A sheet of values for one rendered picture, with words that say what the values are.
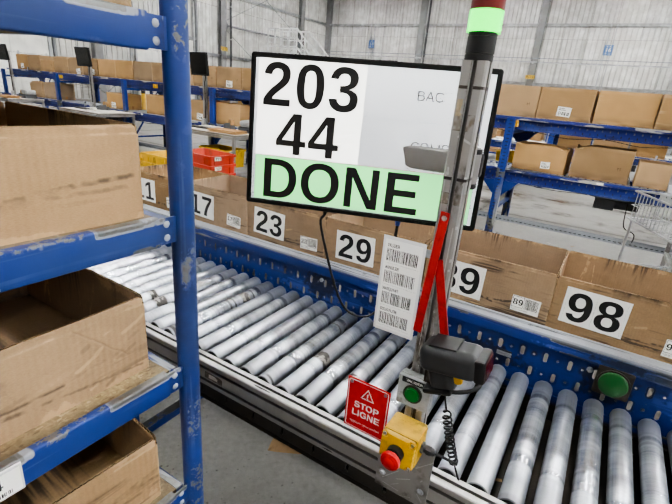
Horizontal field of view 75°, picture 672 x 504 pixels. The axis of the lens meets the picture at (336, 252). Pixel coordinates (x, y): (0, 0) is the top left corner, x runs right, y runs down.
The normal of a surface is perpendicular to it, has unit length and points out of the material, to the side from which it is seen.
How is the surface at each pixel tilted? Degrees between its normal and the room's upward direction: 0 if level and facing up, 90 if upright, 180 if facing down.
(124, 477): 90
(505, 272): 90
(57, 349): 90
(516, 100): 88
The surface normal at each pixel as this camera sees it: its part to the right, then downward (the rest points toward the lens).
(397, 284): -0.53, 0.25
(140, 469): 0.82, 0.26
